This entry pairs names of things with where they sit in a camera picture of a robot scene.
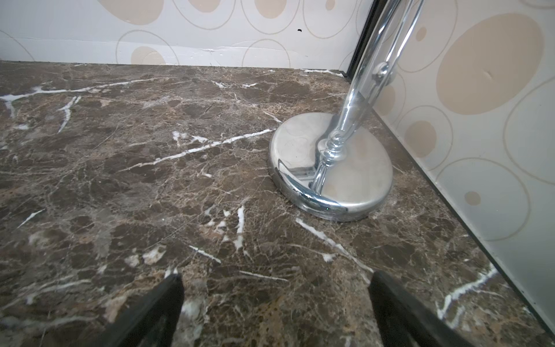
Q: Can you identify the chrome hook stand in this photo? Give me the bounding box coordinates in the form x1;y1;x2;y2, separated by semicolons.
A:
269;1;424;222

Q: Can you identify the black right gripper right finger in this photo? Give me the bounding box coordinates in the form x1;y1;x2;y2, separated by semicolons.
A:
369;271;471;346

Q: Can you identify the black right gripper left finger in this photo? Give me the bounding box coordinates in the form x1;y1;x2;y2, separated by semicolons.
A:
89;274;184;347

